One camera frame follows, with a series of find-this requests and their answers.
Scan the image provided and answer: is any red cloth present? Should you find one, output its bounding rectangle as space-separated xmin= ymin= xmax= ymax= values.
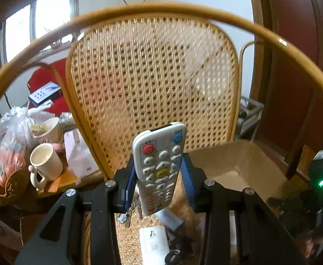
xmin=27 ymin=58 xmax=74 ymax=116

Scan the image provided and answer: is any paper noodle cup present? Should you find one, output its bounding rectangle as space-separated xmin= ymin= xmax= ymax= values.
xmin=30 ymin=117 xmax=60 ymax=145

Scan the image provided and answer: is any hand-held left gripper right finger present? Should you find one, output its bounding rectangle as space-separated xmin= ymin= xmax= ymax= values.
xmin=179 ymin=152 xmax=307 ymax=265

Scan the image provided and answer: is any bunch of keys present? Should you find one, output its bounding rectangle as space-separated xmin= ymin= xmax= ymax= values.
xmin=117 ymin=196 xmax=144 ymax=227

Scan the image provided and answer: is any window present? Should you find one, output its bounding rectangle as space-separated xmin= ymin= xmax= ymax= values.
xmin=0 ymin=0 xmax=79 ymax=61

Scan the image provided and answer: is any black key fob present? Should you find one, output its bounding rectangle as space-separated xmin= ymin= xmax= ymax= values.
xmin=165 ymin=236 xmax=195 ymax=265

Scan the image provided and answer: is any cream ceramic mug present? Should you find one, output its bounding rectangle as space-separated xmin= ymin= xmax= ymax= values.
xmin=28 ymin=143 xmax=64 ymax=191

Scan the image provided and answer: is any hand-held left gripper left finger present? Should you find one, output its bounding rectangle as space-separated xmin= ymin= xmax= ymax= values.
xmin=14 ymin=155 xmax=137 ymax=265

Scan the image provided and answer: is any cardboard box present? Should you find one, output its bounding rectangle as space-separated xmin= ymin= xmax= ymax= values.
xmin=189 ymin=139 xmax=292 ymax=199

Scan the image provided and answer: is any rattan chair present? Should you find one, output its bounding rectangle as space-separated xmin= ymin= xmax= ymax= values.
xmin=0 ymin=1 xmax=323 ymax=265

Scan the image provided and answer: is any white power adapter with cable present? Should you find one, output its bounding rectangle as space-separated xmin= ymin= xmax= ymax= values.
xmin=139 ymin=226 xmax=170 ymax=265

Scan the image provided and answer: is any clear plastic bag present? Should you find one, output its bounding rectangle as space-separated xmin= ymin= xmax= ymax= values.
xmin=0 ymin=106 xmax=40 ymax=202

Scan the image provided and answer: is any blue and white box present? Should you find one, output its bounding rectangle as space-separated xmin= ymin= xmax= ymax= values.
xmin=28 ymin=81 xmax=62 ymax=108

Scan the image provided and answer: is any white metal rack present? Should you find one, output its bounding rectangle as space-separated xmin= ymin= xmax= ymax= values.
xmin=239 ymin=97 xmax=264 ymax=138

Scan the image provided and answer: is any brown wooden door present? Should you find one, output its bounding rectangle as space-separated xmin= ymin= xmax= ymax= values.
xmin=247 ymin=0 xmax=323 ymax=177

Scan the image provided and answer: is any white remote control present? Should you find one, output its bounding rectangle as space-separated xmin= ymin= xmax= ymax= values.
xmin=132 ymin=122 xmax=187 ymax=216

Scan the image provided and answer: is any wooden side table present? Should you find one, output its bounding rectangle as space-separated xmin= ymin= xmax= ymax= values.
xmin=38 ymin=168 xmax=104 ymax=198

